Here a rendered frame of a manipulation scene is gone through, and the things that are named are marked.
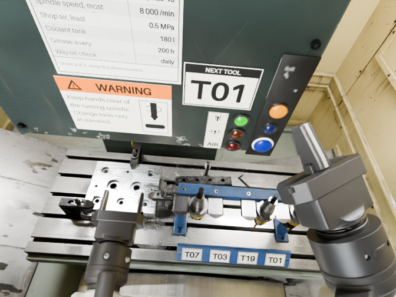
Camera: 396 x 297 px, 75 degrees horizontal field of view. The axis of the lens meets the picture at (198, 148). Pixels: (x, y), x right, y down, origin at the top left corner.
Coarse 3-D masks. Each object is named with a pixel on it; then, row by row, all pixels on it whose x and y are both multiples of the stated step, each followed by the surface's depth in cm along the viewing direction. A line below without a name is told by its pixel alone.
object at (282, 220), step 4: (276, 204) 85; (280, 204) 85; (284, 204) 85; (276, 208) 84; (280, 208) 84; (284, 208) 84; (288, 208) 84; (276, 212) 83; (280, 212) 83; (284, 212) 83; (288, 212) 83; (276, 216) 82; (280, 216) 82; (284, 216) 82; (288, 216) 83; (280, 220) 82; (284, 220) 82; (288, 220) 82
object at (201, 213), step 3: (192, 198) 83; (189, 201) 82; (192, 201) 82; (189, 204) 81; (207, 204) 82; (189, 207) 81; (207, 207) 81; (189, 210) 82; (192, 210) 80; (195, 210) 80; (204, 210) 81; (192, 213) 82; (195, 213) 82; (198, 213) 82; (201, 213) 80; (204, 213) 82; (201, 216) 82
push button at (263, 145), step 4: (260, 140) 42; (264, 140) 42; (268, 140) 42; (256, 144) 42; (260, 144) 42; (264, 144) 42; (268, 144) 42; (256, 148) 43; (260, 148) 43; (264, 148) 43; (268, 148) 43
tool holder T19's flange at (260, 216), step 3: (258, 204) 83; (258, 207) 83; (258, 210) 82; (258, 213) 82; (261, 213) 81; (273, 213) 82; (258, 216) 83; (261, 216) 81; (264, 216) 81; (267, 216) 81; (270, 216) 81; (273, 216) 81; (261, 219) 82; (264, 219) 81; (267, 219) 83; (270, 219) 81
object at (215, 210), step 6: (210, 198) 84; (216, 198) 84; (222, 198) 85; (210, 204) 83; (216, 204) 83; (222, 204) 83; (210, 210) 82; (216, 210) 82; (222, 210) 82; (216, 216) 81
